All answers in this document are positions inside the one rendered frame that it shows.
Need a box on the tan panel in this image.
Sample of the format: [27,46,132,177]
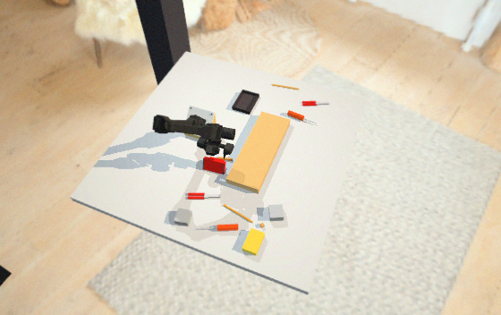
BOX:
[226,112,291,194]

